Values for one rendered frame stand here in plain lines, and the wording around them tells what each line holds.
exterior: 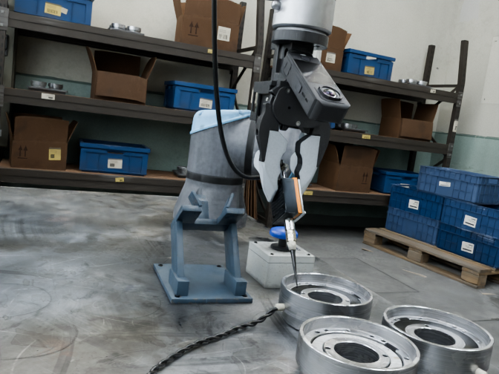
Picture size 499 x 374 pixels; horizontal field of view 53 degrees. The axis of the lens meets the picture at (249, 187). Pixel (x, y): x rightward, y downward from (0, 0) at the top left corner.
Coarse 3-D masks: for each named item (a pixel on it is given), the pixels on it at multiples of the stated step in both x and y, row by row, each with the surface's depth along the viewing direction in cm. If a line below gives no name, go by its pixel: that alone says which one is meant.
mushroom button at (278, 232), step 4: (272, 228) 70; (276, 228) 70; (280, 228) 70; (272, 232) 69; (276, 232) 69; (280, 232) 68; (284, 232) 68; (296, 232) 70; (272, 236) 69; (276, 236) 69; (280, 236) 68; (284, 236) 68; (296, 236) 69; (280, 240) 70; (284, 240) 70; (280, 244) 70; (284, 244) 70
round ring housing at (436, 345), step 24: (384, 312) 52; (408, 312) 55; (432, 312) 55; (408, 336) 47; (432, 336) 52; (456, 336) 51; (480, 336) 51; (432, 360) 46; (456, 360) 45; (480, 360) 46
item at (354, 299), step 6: (294, 288) 59; (300, 288) 60; (306, 288) 60; (318, 288) 60; (324, 288) 61; (330, 288) 61; (300, 294) 58; (342, 294) 59; (348, 294) 60; (354, 294) 60; (354, 300) 58
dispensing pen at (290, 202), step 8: (288, 168) 65; (280, 176) 65; (280, 184) 62; (288, 184) 62; (280, 192) 62; (288, 192) 62; (280, 200) 62; (288, 200) 61; (296, 200) 62; (272, 208) 64; (280, 208) 62; (288, 208) 61; (296, 208) 61; (280, 216) 62; (288, 216) 62; (272, 224) 64; (280, 224) 64; (288, 224) 62; (288, 232) 61; (288, 240) 61; (296, 272) 60; (296, 280) 59
